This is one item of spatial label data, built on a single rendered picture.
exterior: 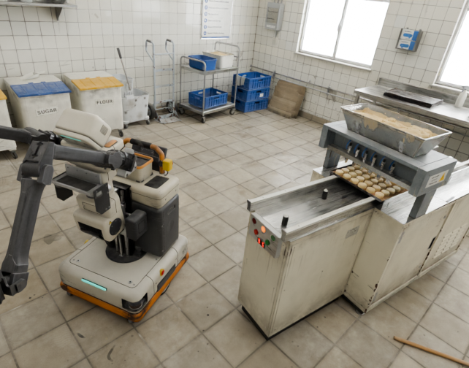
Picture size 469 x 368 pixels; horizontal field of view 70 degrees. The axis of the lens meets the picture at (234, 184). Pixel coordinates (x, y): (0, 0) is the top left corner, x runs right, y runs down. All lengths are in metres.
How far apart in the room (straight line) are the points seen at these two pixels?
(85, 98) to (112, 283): 2.78
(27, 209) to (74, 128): 0.56
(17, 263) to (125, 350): 1.14
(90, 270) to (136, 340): 0.52
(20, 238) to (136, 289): 1.03
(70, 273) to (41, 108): 2.42
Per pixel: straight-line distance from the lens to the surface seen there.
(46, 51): 4.97
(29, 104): 4.34
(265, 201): 1.88
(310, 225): 1.75
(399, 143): 2.08
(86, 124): 1.70
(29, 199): 1.30
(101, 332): 2.38
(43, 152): 1.31
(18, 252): 1.31
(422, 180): 1.99
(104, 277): 2.29
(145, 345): 2.29
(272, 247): 1.77
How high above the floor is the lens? 1.88
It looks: 30 degrees down
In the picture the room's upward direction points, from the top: 6 degrees clockwise
